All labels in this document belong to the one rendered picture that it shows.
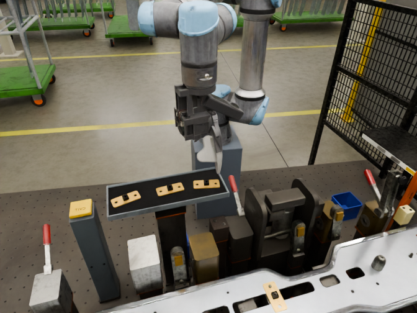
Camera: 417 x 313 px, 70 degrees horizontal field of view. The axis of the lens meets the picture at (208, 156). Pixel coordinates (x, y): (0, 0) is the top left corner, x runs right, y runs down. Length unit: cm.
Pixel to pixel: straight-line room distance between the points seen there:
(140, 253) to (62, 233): 76
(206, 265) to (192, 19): 64
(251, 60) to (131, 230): 92
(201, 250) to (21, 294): 80
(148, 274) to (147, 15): 65
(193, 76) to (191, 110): 8
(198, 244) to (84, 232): 35
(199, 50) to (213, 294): 64
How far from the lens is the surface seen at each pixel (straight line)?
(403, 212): 122
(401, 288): 108
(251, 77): 110
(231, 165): 129
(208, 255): 89
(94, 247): 105
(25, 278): 149
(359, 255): 109
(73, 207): 98
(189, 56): 61
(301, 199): 93
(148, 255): 87
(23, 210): 179
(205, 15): 59
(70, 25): 789
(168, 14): 73
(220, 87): 122
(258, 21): 106
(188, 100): 64
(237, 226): 96
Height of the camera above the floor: 180
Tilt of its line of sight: 36 degrees down
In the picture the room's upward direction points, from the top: straight up
